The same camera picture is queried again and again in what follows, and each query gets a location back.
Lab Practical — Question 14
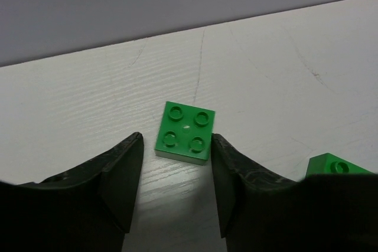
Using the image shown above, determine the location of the green small lego brick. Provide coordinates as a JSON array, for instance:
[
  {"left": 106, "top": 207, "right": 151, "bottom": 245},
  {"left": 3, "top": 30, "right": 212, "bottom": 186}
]
[{"left": 155, "top": 102, "right": 216, "bottom": 165}]

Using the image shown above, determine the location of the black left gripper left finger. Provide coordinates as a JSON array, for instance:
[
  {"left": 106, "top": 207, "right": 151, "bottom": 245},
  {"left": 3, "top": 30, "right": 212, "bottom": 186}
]
[{"left": 1, "top": 132, "right": 144, "bottom": 251}]

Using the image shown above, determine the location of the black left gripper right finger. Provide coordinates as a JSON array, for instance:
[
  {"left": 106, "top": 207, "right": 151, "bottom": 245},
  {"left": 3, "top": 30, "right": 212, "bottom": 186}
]
[{"left": 211, "top": 134, "right": 377, "bottom": 251}]

